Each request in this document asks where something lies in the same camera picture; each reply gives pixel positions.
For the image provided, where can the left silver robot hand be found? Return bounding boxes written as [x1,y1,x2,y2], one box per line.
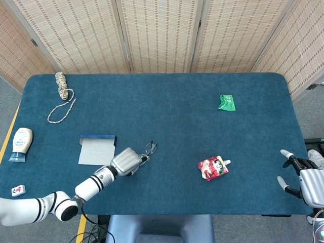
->
[110,147,150,177]

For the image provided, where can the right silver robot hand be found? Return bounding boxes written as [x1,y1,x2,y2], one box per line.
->
[277,149,324,208]

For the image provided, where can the black-rimmed eyeglasses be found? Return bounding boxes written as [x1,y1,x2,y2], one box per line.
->
[138,138,158,167]

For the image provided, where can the blue glasses case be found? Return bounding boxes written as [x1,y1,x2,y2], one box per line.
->
[77,133,118,167]

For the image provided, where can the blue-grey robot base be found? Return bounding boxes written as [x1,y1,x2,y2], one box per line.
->
[105,214,215,243]

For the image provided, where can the grey knit shoe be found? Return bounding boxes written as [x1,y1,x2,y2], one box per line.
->
[307,149,324,170]

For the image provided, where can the black table leg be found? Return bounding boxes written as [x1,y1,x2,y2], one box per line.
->
[97,214,110,240]

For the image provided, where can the red spouted drink pouch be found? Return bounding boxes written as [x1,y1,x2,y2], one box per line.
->
[198,155,231,182]

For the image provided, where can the cream squeeze sauce bottle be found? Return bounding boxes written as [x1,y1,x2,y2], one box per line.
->
[9,127,33,163]

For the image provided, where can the white mahjong tile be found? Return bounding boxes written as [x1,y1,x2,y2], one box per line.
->
[11,184,26,197]

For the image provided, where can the green crumpled snack packet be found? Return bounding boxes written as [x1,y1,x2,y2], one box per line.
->
[217,94,236,111]

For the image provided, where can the woven bamboo screen panel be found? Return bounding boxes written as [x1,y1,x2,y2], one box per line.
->
[0,2,55,93]
[250,0,324,103]
[191,0,297,74]
[7,0,132,74]
[115,0,205,74]

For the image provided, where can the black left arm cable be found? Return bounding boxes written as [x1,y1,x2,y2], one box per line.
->
[80,206,102,226]

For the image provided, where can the black floor cable bundle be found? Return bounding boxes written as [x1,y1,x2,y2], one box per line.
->
[75,224,107,243]

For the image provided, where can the beige braided rope bundle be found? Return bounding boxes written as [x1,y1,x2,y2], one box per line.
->
[47,71,77,124]

